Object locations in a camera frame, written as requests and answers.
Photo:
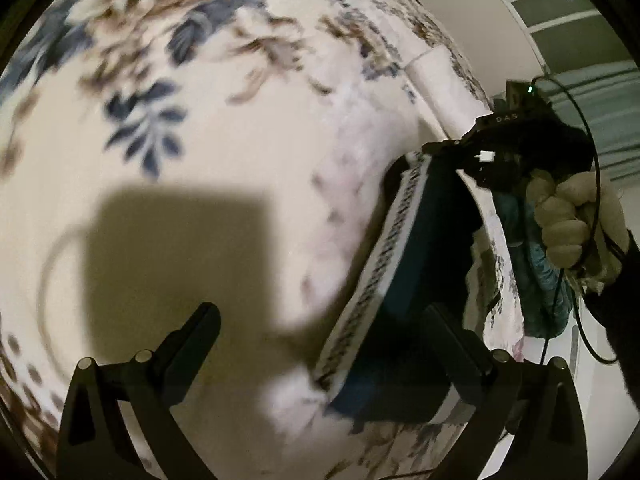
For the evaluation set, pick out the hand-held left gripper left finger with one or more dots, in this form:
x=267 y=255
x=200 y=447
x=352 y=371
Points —
x=186 y=361

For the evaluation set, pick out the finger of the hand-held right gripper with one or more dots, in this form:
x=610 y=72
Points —
x=445 y=146

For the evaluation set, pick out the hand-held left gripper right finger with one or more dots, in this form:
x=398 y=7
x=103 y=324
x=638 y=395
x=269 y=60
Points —
x=460 y=362

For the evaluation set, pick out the striped knit sweater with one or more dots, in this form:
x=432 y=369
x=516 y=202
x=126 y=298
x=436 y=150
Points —
x=400 y=280

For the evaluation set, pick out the person's right hand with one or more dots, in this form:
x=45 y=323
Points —
x=575 y=225

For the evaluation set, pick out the dark green folded quilt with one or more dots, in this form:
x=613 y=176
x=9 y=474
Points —
x=542 y=280

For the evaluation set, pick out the barred window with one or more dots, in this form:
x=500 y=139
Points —
x=550 y=5

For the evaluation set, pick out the floral bed blanket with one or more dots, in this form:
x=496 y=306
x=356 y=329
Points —
x=200 y=160

